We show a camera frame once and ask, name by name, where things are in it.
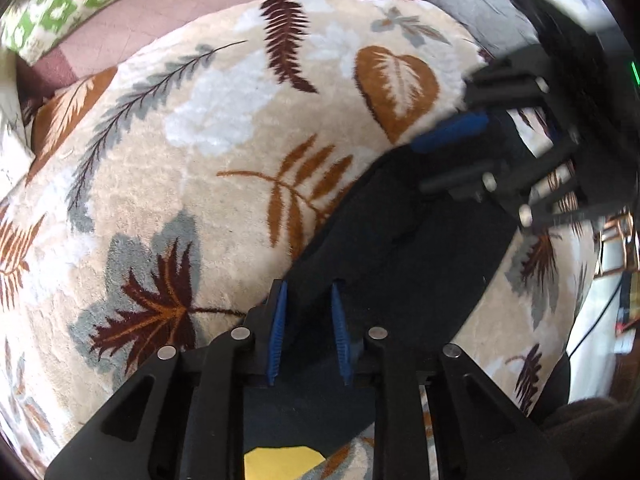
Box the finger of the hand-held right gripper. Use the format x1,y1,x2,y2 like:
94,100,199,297
419,137,593,232
411,44,578,156

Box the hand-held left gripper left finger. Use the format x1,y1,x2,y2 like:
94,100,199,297
45,280,289,480

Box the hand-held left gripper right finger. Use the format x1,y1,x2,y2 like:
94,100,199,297
330,281,572,480

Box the black pants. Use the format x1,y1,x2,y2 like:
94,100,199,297
242,110,532,461

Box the grey cloth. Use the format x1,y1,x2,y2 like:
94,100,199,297
425,0,541,63

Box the yellow sheet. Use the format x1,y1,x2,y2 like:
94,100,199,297
244,445,327,480

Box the leaf patterned blanket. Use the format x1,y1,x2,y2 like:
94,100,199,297
0,0,603,480

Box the dark brown cloth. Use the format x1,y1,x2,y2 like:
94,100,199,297
530,355,640,480

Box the mauve bed sheet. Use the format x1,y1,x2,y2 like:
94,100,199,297
15,0,426,111

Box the green white patterned pillow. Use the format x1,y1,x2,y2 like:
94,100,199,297
0,0,236,66

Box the copper wire rack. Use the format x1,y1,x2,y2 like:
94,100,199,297
597,212,638,278

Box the black cable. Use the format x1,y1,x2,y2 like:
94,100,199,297
567,270,626,358

